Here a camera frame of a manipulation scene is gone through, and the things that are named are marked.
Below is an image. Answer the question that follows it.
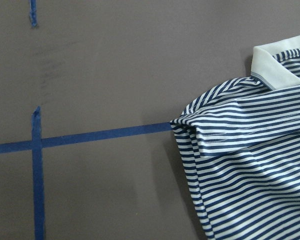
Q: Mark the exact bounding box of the blue white striped polo shirt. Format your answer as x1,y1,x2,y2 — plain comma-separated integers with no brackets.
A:
170,35,300,240

